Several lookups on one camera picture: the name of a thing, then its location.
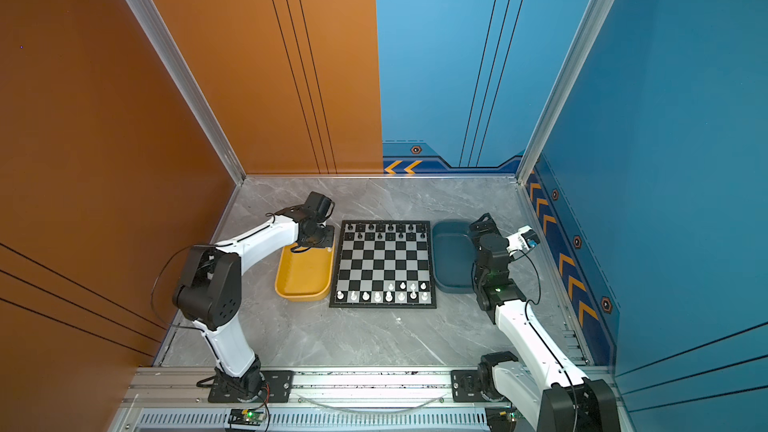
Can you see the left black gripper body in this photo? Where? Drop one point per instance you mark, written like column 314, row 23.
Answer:
column 324, row 238

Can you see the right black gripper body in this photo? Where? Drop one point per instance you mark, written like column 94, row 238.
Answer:
column 494, row 232

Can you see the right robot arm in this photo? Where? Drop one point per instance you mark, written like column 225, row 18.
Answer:
column 537, row 378

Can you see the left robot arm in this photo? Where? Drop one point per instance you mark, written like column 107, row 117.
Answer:
column 209, row 290

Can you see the black white chess board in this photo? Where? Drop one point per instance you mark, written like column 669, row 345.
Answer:
column 384, row 264

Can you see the right circuit board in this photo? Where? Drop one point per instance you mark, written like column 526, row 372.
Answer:
column 502, row 419

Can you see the left green circuit board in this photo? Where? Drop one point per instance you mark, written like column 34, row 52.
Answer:
column 247, row 419

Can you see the teal plastic tray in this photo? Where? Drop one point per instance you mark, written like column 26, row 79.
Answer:
column 454, row 254

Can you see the yellow plastic tray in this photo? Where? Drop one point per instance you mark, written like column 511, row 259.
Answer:
column 305, row 276

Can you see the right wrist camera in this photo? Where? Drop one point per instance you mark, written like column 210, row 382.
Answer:
column 523, row 240

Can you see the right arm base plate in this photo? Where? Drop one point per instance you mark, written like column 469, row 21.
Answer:
column 472, row 386

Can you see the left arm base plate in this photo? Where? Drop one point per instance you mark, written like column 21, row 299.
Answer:
column 271, row 386

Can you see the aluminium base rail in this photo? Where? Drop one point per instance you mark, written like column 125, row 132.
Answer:
column 335, row 387

